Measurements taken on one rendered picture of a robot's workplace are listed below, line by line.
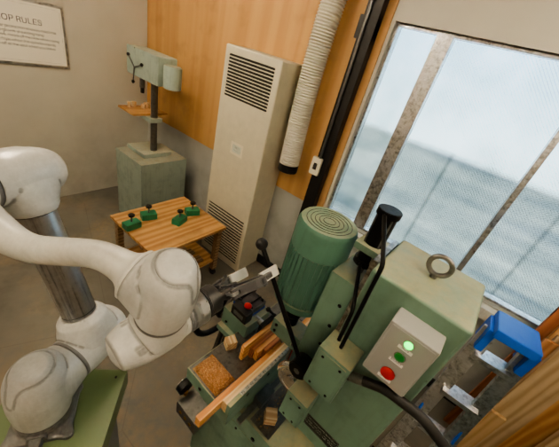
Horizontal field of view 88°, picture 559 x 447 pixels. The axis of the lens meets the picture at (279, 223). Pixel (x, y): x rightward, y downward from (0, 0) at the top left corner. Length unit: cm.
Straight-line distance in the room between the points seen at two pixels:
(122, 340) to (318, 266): 48
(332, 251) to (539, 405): 167
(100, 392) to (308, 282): 88
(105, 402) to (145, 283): 88
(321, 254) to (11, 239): 69
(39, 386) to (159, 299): 67
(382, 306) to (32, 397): 97
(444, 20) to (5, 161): 196
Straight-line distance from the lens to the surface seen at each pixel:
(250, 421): 120
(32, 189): 98
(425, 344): 66
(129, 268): 56
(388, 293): 70
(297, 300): 90
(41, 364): 115
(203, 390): 113
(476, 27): 202
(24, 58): 335
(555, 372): 211
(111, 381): 139
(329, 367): 80
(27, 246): 77
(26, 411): 119
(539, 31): 200
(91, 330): 120
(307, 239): 78
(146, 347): 65
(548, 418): 232
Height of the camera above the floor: 189
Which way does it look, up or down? 31 degrees down
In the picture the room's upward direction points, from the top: 16 degrees clockwise
